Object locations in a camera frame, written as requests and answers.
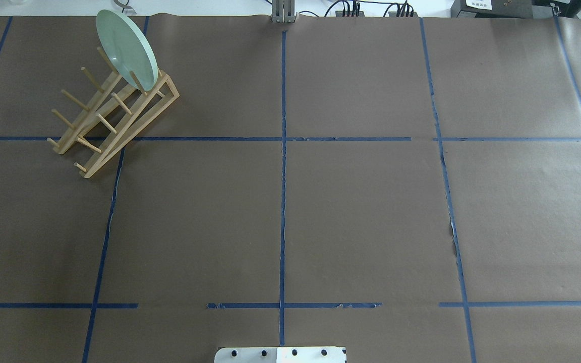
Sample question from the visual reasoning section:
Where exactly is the light green plate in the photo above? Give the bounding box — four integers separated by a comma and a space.
95, 10, 158, 91

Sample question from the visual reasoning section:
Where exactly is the brown paper table cover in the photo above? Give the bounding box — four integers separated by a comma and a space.
0, 14, 581, 362

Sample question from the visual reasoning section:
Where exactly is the wooden dish rack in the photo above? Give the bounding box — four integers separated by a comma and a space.
46, 46, 180, 178

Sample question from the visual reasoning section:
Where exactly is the aluminium frame post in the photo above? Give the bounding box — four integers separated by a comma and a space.
268, 0, 297, 24

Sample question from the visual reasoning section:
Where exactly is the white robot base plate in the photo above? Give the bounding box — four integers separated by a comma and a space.
214, 346, 347, 362

